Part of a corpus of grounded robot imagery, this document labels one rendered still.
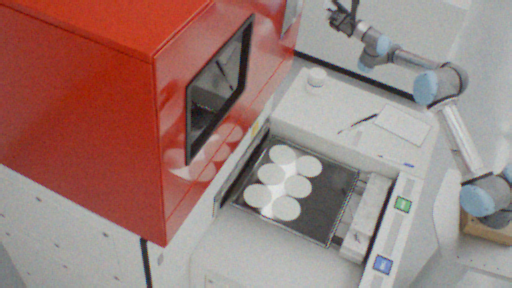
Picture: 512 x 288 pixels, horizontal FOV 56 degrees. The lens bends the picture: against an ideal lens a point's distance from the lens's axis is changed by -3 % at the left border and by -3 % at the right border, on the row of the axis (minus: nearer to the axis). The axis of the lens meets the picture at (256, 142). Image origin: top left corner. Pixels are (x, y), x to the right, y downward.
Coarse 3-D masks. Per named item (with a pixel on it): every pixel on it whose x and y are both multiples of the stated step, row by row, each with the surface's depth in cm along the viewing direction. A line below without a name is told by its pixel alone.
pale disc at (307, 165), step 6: (306, 156) 188; (300, 162) 186; (306, 162) 186; (312, 162) 186; (318, 162) 187; (300, 168) 184; (306, 168) 184; (312, 168) 184; (318, 168) 185; (306, 174) 182; (312, 174) 182; (318, 174) 183
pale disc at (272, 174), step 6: (264, 168) 182; (270, 168) 182; (276, 168) 182; (282, 168) 183; (258, 174) 180; (264, 174) 180; (270, 174) 180; (276, 174) 181; (282, 174) 181; (264, 180) 178; (270, 180) 178; (276, 180) 179; (282, 180) 179
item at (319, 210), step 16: (272, 144) 190; (288, 144) 191; (320, 160) 187; (256, 176) 179; (288, 176) 181; (304, 176) 181; (320, 176) 182; (336, 176) 183; (352, 176) 184; (240, 192) 174; (272, 192) 175; (320, 192) 177; (336, 192) 178; (256, 208) 170; (304, 208) 172; (320, 208) 173; (336, 208) 173; (288, 224) 167; (304, 224) 168; (320, 224) 168; (320, 240) 164
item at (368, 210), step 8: (368, 184) 184; (368, 192) 182; (376, 192) 182; (384, 192) 183; (360, 200) 179; (368, 200) 179; (376, 200) 180; (384, 200) 180; (360, 208) 177; (368, 208) 177; (376, 208) 177; (360, 216) 174; (368, 216) 175; (376, 216) 175; (368, 224) 172; (344, 240) 169; (360, 240) 168; (368, 240) 168; (344, 256) 165; (352, 256) 163
